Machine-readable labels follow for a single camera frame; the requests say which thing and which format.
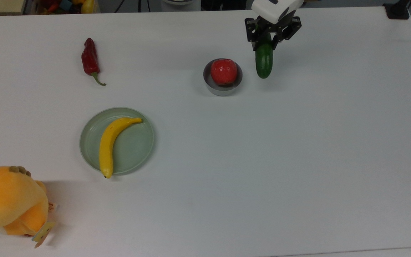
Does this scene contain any round metal bowl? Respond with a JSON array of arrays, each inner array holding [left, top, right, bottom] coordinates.
[[203, 58, 243, 96]]

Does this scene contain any yellow banana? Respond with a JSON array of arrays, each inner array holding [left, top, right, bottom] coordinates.
[[99, 117, 143, 179]]

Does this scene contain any red apple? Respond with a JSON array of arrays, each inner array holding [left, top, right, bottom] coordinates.
[[211, 59, 238, 85]]

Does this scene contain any yellow plush hang tag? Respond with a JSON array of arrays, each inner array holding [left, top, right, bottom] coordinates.
[[31, 222, 55, 248]]

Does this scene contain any Franka gripper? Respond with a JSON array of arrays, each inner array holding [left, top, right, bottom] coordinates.
[[245, 0, 304, 51]]

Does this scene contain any orange plush dinosaur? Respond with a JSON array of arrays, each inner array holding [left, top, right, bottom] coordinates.
[[0, 166, 58, 237]]

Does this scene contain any red chili pepper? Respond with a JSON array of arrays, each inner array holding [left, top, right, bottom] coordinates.
[[81, 38, 106, 86]]

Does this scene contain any green cucumber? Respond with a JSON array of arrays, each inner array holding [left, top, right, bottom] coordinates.
[[255, 34, 274, 79]]

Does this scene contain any pale green plate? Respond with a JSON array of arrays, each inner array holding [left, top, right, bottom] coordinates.
[[80, 107, 155, 175]]

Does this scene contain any pile of colourful toys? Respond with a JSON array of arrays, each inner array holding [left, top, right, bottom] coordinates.
[[36, 0, 101, 15]]

